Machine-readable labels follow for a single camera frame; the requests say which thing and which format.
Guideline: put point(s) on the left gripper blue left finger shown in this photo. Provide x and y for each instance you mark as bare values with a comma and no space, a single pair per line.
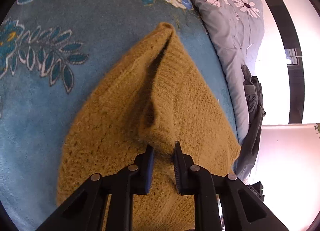
146,170

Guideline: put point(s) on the dark grey garment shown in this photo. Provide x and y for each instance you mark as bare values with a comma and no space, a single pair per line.
250,145

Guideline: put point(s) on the mustard yellow knit sweater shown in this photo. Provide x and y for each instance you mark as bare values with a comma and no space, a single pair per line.
154,96

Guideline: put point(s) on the teal floral bed blanket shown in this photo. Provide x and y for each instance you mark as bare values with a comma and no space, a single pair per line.
53,54

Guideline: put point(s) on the white glossy wardrobe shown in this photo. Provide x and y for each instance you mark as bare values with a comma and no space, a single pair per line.
288,62

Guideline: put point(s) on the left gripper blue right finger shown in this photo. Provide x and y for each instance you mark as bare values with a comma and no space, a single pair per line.
182,164

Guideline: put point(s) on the light blue floral duvet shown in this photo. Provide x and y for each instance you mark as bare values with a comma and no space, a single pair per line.
236,29

